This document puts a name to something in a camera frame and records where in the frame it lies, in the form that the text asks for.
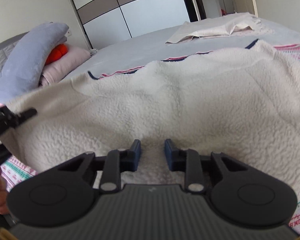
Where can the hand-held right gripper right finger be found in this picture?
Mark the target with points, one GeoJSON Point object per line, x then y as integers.
{"type": "Point", "coordinates": [169, 153]}

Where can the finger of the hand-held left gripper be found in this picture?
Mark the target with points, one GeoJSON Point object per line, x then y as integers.
{"type": "Point", "coordinates": [27, 113]}

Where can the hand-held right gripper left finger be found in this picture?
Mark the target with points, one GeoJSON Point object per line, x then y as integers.
{"type": "Point", "coordinates": [136, 155]}

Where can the cream fleece-lined patterned garment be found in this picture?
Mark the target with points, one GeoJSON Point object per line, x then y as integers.
{"type": "Point", "coordinates": [177, 100]}

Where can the blue-grey blanket with pink lining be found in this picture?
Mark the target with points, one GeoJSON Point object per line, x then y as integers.
{"type": "Point", "coordinates": [22, 62]}

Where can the orange plush toy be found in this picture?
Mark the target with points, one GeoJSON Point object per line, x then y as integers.
{"type": "Point", "coordinates": [55, 54]}

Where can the folded pale pink cloth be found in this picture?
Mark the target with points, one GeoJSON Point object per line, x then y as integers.
{"type": "Point", "coordinates": [70, 60]}

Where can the bed with grey sheet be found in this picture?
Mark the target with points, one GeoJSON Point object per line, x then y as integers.
{"type": "Point", "coordinates": [140, 47]}

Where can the beige cloth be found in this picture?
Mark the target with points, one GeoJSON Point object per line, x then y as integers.
{"type": "Point", "coordinates": [215, 31]}

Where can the white and taupe wardrobe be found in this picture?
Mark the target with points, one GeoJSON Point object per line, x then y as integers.
{"type": "Point", "coordinates": [130, 7]}

